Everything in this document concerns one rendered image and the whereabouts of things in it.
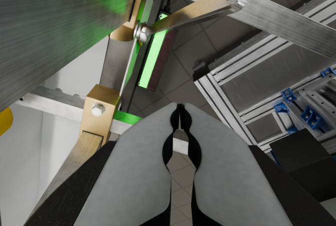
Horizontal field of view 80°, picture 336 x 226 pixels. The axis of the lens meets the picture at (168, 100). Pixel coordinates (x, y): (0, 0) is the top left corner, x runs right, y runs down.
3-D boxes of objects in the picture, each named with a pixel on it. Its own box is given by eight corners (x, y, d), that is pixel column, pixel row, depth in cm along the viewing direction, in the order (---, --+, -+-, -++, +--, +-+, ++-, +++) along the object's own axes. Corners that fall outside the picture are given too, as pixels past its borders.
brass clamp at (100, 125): (126, 93, 37) (119, 107, 33) (110, 144, 44) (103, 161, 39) (93, 81, 36) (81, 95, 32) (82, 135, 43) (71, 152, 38)
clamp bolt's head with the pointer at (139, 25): (151, 41, 39) (154, 23, 25) (147, 54, 39) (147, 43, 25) (142, 38, 39) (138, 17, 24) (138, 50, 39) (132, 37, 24)
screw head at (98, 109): (106, 105, 33) (104, 109, 32) (104, 115, 34) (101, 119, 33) (93, 101, 33) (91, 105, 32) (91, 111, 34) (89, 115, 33)
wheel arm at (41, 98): (231, 142, 42) (237, 158, 38) (224, 153, 44) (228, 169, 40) (13, 72, 36) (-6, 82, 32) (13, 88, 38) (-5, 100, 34)
